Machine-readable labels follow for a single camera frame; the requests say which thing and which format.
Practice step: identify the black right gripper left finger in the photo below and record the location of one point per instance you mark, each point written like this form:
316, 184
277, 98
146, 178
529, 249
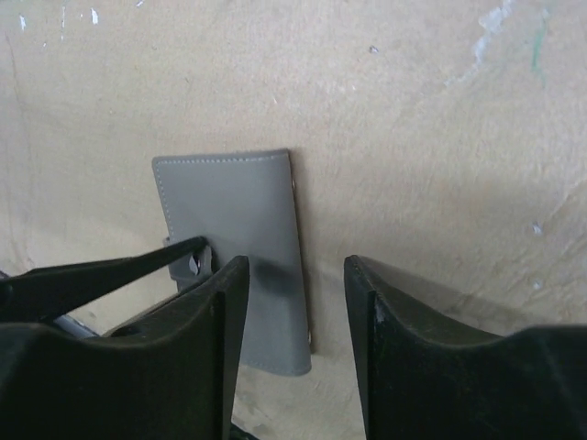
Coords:
171, 374

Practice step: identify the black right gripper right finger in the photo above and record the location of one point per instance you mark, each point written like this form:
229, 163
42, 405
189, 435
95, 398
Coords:
424, 375

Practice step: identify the grey leather card holder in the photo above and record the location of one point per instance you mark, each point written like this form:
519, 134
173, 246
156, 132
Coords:
243, 204

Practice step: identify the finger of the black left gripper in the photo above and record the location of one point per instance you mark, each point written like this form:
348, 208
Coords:
45, 294

